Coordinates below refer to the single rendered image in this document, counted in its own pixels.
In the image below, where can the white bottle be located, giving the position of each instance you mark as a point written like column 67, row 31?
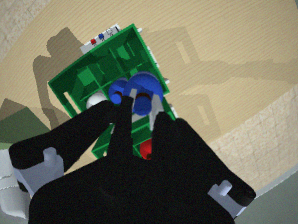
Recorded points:
column 95, row 98

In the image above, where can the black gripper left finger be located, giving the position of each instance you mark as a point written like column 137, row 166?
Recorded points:
column 43, row 158

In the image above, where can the green plastic crate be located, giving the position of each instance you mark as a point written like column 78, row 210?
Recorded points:
column 104, row 69
column 140, row 133

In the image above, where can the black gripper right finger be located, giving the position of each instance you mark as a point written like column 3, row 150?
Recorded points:
column 206, row 169

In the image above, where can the blue bottle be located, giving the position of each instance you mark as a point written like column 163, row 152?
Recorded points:
column 147, row 85
column 115, row 91

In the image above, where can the red bottle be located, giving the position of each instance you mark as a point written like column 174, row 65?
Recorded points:
column 145, row 149

